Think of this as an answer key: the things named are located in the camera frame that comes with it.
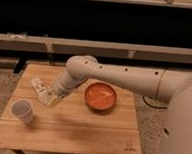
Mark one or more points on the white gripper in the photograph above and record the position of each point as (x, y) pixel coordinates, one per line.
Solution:
(58, 88)

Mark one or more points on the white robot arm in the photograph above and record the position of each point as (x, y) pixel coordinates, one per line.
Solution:
(168, 86)

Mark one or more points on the orange ceramic bowl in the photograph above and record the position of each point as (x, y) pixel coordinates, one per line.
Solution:
(100, 96)

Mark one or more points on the white tube with cap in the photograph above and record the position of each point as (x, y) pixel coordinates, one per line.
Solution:
(39, 86)

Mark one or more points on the wooden table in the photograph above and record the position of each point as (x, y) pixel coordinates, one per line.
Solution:
(71, 127)

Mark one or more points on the grey horizontal rail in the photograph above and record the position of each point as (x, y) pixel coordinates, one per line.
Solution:
(61, 46)

